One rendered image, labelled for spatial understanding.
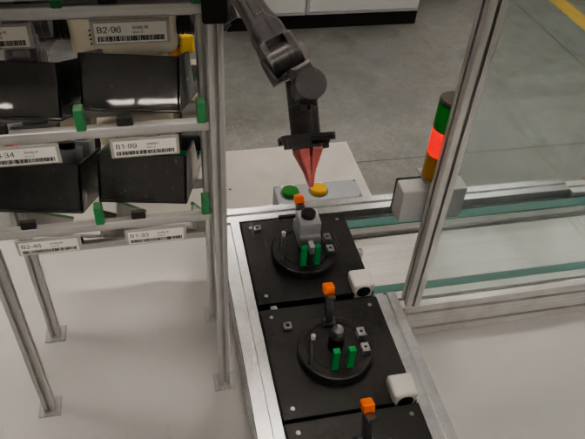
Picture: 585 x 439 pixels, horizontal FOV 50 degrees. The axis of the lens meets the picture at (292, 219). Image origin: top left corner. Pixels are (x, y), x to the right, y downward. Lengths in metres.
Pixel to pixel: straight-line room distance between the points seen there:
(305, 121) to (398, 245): 0.44
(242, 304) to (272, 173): 0.56
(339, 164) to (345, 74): 2.22
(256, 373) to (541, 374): 0.60
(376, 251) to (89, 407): 0.69
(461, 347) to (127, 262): 0.77
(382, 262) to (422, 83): 2.65
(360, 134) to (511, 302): 2.16
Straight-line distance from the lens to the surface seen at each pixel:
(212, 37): 0.77
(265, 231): 1.40
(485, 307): 1.41
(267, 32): 1.23
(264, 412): 1.14
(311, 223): 1.26
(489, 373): 1.39
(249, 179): 1.71
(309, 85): 1.14
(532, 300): 1.46
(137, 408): 1.27
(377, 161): 3.27
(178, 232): 0.95
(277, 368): 1.17
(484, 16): 0.95
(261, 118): 3.51
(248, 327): 1.25
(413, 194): 1.13
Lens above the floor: 1.94
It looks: 42 degrees down
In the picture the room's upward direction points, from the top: 4 degrees clockwise
